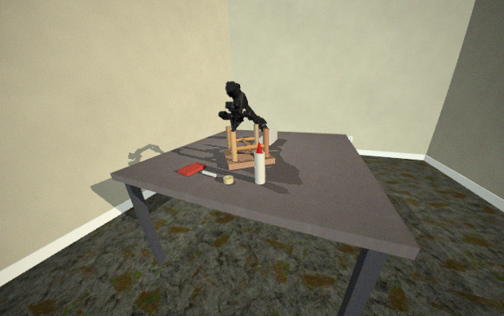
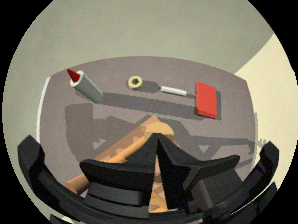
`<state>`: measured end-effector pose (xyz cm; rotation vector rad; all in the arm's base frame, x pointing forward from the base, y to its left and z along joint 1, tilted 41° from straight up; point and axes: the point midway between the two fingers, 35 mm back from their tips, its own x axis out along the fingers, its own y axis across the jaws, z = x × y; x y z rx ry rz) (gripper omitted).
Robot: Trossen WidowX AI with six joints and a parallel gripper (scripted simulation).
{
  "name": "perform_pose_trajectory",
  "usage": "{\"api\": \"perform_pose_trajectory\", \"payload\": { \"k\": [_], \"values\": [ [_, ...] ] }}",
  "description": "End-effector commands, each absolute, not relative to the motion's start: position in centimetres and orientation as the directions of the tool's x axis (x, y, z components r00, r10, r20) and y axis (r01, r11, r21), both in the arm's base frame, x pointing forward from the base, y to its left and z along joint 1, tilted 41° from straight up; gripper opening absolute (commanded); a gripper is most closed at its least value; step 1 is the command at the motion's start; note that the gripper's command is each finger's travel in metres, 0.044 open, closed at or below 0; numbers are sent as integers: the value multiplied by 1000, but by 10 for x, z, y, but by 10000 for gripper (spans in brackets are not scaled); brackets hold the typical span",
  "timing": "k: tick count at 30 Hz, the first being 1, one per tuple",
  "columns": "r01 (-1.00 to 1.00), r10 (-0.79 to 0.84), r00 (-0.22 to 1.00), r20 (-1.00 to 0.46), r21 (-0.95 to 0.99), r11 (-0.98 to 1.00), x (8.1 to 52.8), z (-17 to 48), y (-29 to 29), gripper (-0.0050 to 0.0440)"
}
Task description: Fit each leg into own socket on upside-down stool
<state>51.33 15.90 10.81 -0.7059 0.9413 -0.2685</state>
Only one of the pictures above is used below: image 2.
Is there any white cylindrical rod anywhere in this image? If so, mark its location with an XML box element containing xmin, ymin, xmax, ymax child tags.
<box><xmin>161</xmin><ymin>87</ymin><xmax>186</xmax><ymax>96</ymax></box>

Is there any tan wooden stool seat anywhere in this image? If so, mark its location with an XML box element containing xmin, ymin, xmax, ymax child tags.
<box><xmin>93</xmin><ymin>115</ymin><xmax>166</xmax><ymax>211</ymax></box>

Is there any tan wooden stool leg frame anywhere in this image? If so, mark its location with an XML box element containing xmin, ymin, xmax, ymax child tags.
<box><xmin>65</xmin><ymin>122</ymin><xmax>174</xmax><ymax>212</ymax></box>

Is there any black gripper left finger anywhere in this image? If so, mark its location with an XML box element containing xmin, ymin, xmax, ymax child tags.
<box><xmin>79</xmin><ymin>133</ymin><xmax>158</xmax><ymax>206</ymax></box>

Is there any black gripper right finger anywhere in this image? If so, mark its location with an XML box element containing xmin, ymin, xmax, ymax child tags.
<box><xmin>157</xmin><ymin>133</ymin><xmax>240</xmax><ymax>210</ymax></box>

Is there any grey bottle with red pointed cap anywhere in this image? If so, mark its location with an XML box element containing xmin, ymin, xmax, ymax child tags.
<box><xmin>67</xmin><ymin>69</ymin><xmax>103</xmax><ymax>103</ymax></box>

